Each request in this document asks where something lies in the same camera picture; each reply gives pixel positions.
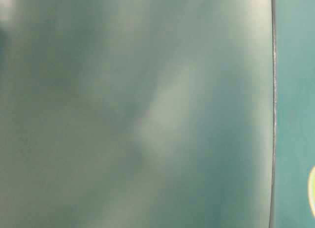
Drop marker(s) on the yellow object at edge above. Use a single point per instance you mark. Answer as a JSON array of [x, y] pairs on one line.
[[311, 190]]

